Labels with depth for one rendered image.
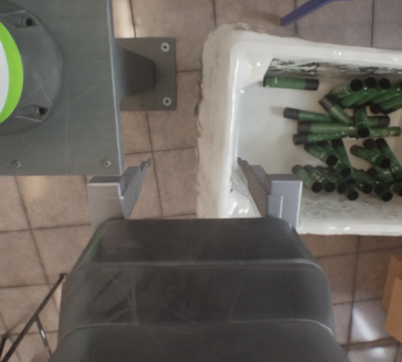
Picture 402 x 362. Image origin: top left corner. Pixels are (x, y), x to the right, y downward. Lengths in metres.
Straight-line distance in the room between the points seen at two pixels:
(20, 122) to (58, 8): 0.13
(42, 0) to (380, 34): 1.34
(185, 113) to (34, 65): 0.98
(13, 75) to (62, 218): 1.29
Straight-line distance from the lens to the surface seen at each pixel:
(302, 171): 0.85
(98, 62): 0.35
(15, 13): 0.37
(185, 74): 1.26
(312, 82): 0.84
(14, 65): 0.31
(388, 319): 1.88
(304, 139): 0.85
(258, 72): 0.60
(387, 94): 0.86
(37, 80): 0.34
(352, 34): 1.44
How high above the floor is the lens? 1.26
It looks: 73 degrees down
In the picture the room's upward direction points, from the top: 174 degrees clockwise
